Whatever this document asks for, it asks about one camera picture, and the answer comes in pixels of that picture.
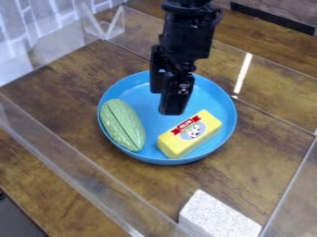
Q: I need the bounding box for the clear acrylic corner bracket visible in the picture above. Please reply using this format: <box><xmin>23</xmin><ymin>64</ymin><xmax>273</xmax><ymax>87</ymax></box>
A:
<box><xmin>77</xmin><ymin>4</ymin><xmax>126</xmax><ymax>41</ymax></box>

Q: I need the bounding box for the yellow block with label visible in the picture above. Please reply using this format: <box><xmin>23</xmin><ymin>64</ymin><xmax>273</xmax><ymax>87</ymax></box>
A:
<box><xmin>158</xmin><ymin>109</ymin><xmax>223</xmax><ymax>158</ymax></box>

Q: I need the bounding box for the green bitter gourd toy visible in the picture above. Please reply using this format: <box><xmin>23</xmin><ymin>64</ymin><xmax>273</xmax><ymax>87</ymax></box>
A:
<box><xmin>100</xmin><ymin>99</ymin><xmax>146</xmax><ymax>152</ymax></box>

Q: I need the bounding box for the clear acrylic front wall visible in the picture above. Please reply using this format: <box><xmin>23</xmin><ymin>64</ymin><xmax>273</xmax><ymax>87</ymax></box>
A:
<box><xmin>0</xmin><ymin>94</ymin><xmax>191</xmax><ymax>237</ymax></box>

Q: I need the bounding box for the white speckled foam block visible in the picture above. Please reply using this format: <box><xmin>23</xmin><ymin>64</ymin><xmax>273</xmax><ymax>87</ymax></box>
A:
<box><xmin>178</xmin><ymin>190</ymin><xmax>261</xmax><ymax>237</ymax></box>

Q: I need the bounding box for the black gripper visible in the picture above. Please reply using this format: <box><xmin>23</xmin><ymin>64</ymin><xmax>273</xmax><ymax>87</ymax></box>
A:
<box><xmin>150</xmin><ymin>0</ymin><xmax>223</xmax><ymax>116</ymax></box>

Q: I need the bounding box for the blue round tray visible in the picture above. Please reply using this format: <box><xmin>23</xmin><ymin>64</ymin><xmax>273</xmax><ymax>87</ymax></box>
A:
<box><xmin>97</xmin><ymin>71</ymin><xmax>238</xmax><ymax>166</ymax></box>

